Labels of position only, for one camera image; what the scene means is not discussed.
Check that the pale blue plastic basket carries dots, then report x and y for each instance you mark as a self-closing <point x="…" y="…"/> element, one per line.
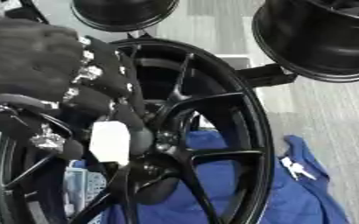
<point x="83" y="186"/>

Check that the black stand bracket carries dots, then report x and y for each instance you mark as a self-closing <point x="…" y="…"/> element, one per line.
<point x="266" y="75"/>

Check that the black round wheel rim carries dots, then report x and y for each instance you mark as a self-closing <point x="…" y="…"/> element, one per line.
<point x="124" y="14"/>

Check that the black spoked wheel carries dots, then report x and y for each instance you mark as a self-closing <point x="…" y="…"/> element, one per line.
<point x="215" y="116"/>

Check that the large black wheel rim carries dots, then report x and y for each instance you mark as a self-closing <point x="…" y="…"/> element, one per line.
<point x="315" y="38"/>

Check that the white pin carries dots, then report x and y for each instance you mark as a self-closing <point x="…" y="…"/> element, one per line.
<point x="109" y="143"/>
<point x="287" y="165"/>
<point x="301" y="170"/>

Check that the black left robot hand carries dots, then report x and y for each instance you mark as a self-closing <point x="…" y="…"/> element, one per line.
<point x="39" y="64"/>

